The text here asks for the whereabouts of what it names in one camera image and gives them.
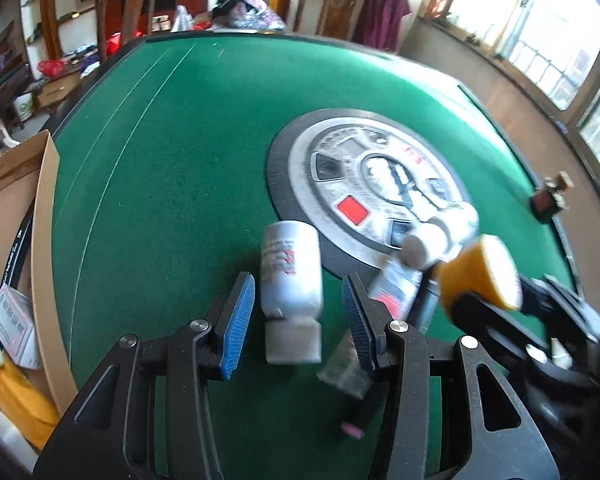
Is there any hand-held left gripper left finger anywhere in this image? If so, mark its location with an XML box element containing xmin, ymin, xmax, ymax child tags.
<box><xmin>32</xmin><ymin>271</ymin><xmax>257</xmax><ymax>480</ymax></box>

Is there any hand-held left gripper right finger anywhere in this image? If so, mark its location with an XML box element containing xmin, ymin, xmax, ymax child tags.
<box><xmin>341</xmin><ymin>272</ymin><xmax>561</xmax><ymax>480</ymax></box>

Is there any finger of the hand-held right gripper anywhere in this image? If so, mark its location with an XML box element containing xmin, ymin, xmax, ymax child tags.
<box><xmin>517</xmin><ymin>275</ymin><xmax>581</xmax><ymax>321</ymax></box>
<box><xmin>452</xmin><ymin>290</ymin><xmax>551</xmax><ymax>361</ymax></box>

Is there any orange round container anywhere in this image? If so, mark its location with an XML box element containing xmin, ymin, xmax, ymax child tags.
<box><xmin>437</xmin><ymin>234</ymin><xmax>523</xmax><ymax>318</ymax></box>

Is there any small clear plastic bag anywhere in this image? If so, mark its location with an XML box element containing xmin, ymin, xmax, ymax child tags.
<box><xmin>316</xmin><ymin>342</ymin><xmax>376</xmax><ymax>401</ymax></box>

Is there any clear bag with red item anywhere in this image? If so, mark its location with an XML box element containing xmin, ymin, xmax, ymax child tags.
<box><xmin>369</xmin><ymin>257</ymin><xmax>423</xmax><ymax>321</ymax></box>

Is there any white bottle with red print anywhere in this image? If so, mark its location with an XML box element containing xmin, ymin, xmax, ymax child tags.
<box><xmin>260</xmin><ymin>221</ymin><xmax>325</xmax><ymax>365</ymax></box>

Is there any slim white bottle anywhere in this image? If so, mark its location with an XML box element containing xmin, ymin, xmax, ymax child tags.
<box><xmin>399</xmin><ymin>202</ymin><xmax>481</xmax><ymax>268</ymax></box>

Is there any black marker with pink cap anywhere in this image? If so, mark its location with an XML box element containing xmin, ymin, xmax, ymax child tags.
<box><xmin>341</xmin><ymin>395</ymin><xmax>381</xmax><ymax>438</ymax></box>

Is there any cardboard box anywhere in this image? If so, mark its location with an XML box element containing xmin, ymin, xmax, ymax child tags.
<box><xmin>0</xmin><ymin>130</ymin><xmax>78</xmax><ymax>466</ymax></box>

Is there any dark red perfume bottle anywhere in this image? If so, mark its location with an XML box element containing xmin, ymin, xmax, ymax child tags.
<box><xmin>530</xmin><ymin>171</ymin><xmax>572</xmax><ymax>221</ymax></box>

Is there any round table control panel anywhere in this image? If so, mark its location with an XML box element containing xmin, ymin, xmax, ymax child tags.
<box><xmin>267</xmin><ymin>107</ymin><xmax>473</xmax><ymax>278</ymax></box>

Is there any white box with red border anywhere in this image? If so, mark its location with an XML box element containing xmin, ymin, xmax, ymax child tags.
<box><xmin>0</xmin><ymin>282</ymin><xmax>43</xmax><ymax>370</ymax></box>

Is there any white plastic pack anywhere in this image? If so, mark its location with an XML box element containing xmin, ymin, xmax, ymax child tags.
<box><xmin>0</xmin><ymin>385</ymin><xmax>38</xmax><ymax>471</ymax></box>

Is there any window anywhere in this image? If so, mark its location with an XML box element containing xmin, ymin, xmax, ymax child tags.
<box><xmin>420</xmin><ymin>0</ymin><xmax>600</xmax><ymax>171</ymax></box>

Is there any white bucket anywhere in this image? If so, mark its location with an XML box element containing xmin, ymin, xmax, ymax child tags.
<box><xmin>14</xmin><ymin>92</ymin><xmax>35</xmax><ymax>121</ymax></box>

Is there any purple cloth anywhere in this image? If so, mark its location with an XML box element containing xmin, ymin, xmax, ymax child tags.
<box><xmin>352</xmin><ymin>0</ymin><xmax>412</xmax><ymax>53</ymax></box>

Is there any white plastic bag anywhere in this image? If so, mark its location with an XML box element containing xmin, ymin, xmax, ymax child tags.
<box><xmin>171</xmin><ymin>5</ymin><xmax>196</xmax><ymax>33</ymax></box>

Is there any pile of clothes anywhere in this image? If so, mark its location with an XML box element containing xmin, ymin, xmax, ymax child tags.
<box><xmin>210</xmin><ymin>0</ymin><xmax>287</xmax><ymax>32</ymax></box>

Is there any carved wooden chair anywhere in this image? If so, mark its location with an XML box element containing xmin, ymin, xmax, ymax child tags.
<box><xmin>297</xmin><ymin>0</ymin><xmax>376</xmax><ymax>41</ymax></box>

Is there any dark mahjong table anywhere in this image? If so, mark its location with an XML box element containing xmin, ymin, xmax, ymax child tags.
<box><xmin>0</xmin><ymin>62</ymin><xmax>33</xmax><ymax>161</ymax></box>

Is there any wall shelf unit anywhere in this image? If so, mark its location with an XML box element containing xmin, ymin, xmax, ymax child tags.
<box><xmin>17</xmin><ymin>0</ymin><xmax>98</xmax><ymax>61</ymax></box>

